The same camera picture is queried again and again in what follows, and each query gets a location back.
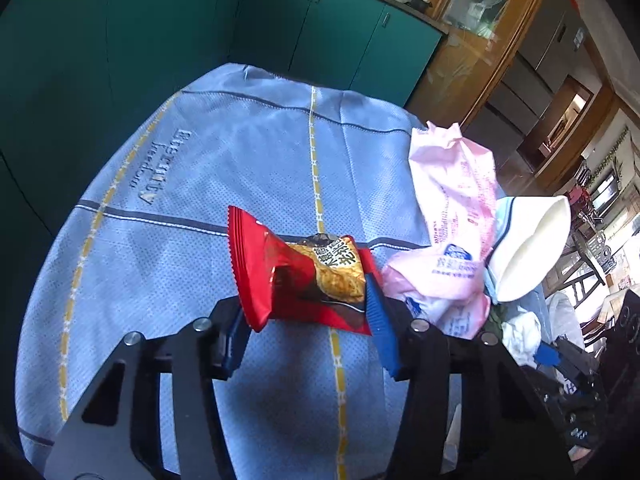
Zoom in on dark wooden chair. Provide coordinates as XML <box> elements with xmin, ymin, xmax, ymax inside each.
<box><xmin>550</xmin><ymin>245</ymin><xmax>608</xmax><ymax>311</ymax></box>

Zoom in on wooden glass-door cabinet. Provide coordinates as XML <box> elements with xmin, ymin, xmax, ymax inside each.
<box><xmin>404</xmin><ymin>0</ymin><xmax>557</xmax><ymax>128</ymax></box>

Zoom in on blue tablecloth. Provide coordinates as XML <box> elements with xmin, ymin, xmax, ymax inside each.
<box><xmin>17</xmin><ymin>62</ymin><xmax>553</xmax><ymax>480</ymax></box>

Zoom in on grey refrigerator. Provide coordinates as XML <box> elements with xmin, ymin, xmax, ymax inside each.
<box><xmin>467</xmin><ymin>0</ymin><xmax>587</xmax><ymax>157</ymax></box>

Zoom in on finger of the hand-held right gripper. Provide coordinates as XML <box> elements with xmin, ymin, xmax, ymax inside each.
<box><xmin>533</xmin><ymin>339</ymin><xmax>601</xmax><ymax>392</ymax></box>

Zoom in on pink plastic wrapper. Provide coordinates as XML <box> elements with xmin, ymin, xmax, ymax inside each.
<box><xmin>381</xmin><ymin>121</ymin><xmax>499</xmax><ymax>342</ymax></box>

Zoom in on crumpled white tissue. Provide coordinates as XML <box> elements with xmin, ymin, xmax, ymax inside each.
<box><xmin>499</xmin><ymin>311</ymin><xmax>544</xmax><ymax>367</ymax></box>

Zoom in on red snack wrapper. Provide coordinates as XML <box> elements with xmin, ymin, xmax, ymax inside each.
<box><xmin>227</xmin><ymin>205</ymin><xmax>385</xmax><ymax>336</ymax></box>

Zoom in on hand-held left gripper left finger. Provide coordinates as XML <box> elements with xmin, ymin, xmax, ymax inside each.
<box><xmin>44</xmin><ymin>296</ymin><xmax>251</xmax><ymax>480</ymax></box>

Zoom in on green kitchen cabinets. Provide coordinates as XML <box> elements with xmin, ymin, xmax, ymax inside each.
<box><xmin>0</xmin><ymin>0</ymin><xmax>449</xmax><ymax>461</ymax></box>

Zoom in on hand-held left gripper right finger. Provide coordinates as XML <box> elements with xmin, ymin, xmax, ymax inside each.
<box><xmin>364</xmin><ymin>272</ymin><xmax>581</xmax><ymax>480</ymax></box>

